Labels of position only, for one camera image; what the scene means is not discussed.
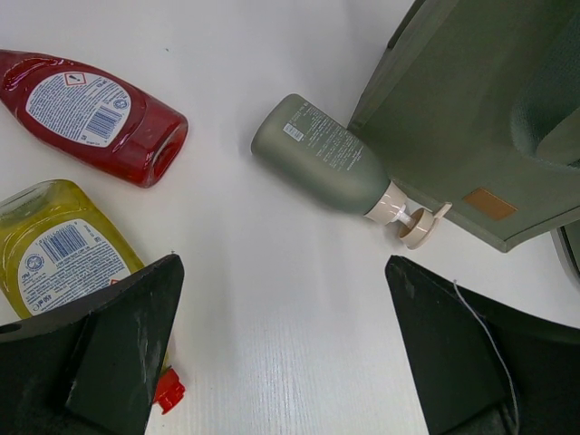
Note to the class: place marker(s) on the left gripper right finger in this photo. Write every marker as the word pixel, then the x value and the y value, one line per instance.
pixel 479 366

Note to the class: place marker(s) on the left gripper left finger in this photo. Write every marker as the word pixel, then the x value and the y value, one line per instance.
pixel 91 366

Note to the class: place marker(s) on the green pump bottle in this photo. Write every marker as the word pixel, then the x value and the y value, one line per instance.
pixel 321 157

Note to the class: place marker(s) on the green canvas bag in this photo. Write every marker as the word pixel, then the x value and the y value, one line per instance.
pixel 476 103

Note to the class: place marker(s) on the yellow bottle red cap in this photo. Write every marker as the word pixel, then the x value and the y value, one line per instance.
pixel 58 247

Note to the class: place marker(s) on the green bottle beige cap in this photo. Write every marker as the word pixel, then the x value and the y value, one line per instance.
pixel 567 244

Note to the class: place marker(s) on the red bottle on left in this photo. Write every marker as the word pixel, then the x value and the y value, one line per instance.
pixel 92 115

